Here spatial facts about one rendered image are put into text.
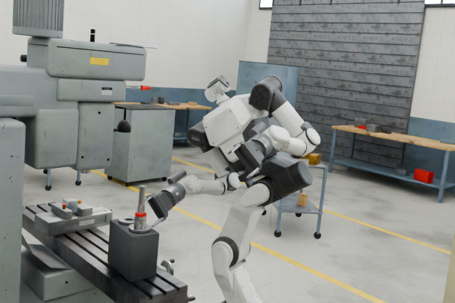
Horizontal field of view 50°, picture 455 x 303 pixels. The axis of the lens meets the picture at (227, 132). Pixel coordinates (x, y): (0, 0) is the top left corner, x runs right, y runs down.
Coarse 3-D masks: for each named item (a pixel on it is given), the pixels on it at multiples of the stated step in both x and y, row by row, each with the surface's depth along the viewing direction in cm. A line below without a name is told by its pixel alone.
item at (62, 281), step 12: (24, 252) 230; (24, 264) 224; (36, 264) 219; (24, 276) 225; (36, 276) 215; (48, 276) 210; (60, 276) 213; (72, 276) 218; (36, 288) 215; (48, 288) 210; (60, 288) 214; (72, 288) 219; (84, 288) 223; (48, 300) 212
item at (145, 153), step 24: (240, 72) 832; (264, 72) 813; (288, 72) 797; (288, 96) 814; (144, 120) 684; (168, 120) 716; (120, 144) 685; (144, 144) 691; (168, 144) 724; (120, 168) 688; (144, 168) 698; (168, 168) 732
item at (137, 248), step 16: (112, 224) 206; (128, 224) 202; (112, 240) 206; (128, 240) 194; (144, 240) 194; (112, 256) 206; (128, 256) 194; (144, 256) 196; (128, 272) 194; (144, 272) 197
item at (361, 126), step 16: (208, 112) 1035; (336, 128) 899; (352, 128) 900; (368, 128) 867; (384, 128) 870; (352, 144) 953; (416, 144) 789; (432, 144) 777; (448, 144) 797; (336, 160) 919; (352, 160) 935; (448, 160) 760; (400, 176) 830; (416, 176) 808; (432, 176) 792
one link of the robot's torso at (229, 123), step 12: (240, 96) 214; (216, 108) 221; (228, 108) 211; (240, 108) 211; (252, 108) 212; (204, 120) 223; (216, 120) 217; (228, 120) 212; (240, 120) 209; (252, 120) 212; (264, 120) 218; (276, 120) 229; (216, 132) 218; (228, 132) 213; (240, 132) 210; (216, 144) 219; (228, 144) 216; (228, 156) 217; (240, 168) 218
